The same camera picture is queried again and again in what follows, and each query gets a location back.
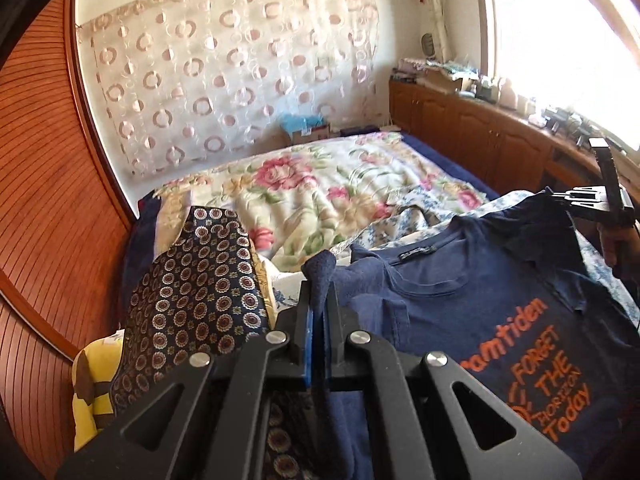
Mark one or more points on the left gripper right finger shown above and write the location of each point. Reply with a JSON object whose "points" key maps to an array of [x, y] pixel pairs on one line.
{"points": [[404, 412]]}

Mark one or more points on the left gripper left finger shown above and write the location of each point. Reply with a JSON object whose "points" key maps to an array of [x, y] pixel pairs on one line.
{"points": [[247, 414]]}

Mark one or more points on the navy t-shirt orange print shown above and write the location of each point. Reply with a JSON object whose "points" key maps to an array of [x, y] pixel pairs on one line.
{"points": [[508, 297]]}

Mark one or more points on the person's right hand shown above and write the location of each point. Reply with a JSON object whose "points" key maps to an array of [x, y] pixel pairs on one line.
{"points": [[621, 250]]}

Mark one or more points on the wooden side cabinet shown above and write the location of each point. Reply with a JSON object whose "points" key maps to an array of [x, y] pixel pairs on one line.
{"points": [[503, 151]]}

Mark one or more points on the dark patterned circle pillow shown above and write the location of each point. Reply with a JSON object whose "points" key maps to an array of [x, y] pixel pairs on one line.
{"points": [[203, 294]]}

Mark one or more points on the yellow plush toy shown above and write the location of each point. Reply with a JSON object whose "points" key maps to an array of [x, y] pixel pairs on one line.
{"points": [[92, 373]]}

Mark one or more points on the floral bed quilt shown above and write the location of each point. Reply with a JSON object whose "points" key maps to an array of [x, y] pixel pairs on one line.
{"points": [[297, 201]]}

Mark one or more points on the wooden louvered wardrobe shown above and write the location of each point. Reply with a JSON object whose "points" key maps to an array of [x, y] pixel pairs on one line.
{"points": [[64, 229]]}

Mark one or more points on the blue tissue box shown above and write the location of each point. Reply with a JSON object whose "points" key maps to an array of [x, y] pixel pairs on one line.
{"points": [[303, 128]]}

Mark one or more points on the sheer circle pattern curtain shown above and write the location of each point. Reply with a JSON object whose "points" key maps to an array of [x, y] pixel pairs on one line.
{"points": [[176, 82]]}

